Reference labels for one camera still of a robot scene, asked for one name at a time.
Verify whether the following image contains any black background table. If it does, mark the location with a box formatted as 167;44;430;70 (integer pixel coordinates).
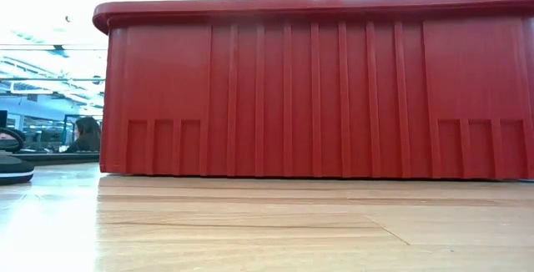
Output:
12;150;101;165

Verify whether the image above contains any black flip-flop sandal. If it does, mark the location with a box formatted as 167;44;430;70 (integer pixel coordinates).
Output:
0;127;36;186

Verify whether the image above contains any red plastic bin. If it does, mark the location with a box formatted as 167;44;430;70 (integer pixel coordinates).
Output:
92;0;534;181

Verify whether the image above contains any person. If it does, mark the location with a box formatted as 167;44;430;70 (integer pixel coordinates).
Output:
66;115;103;154

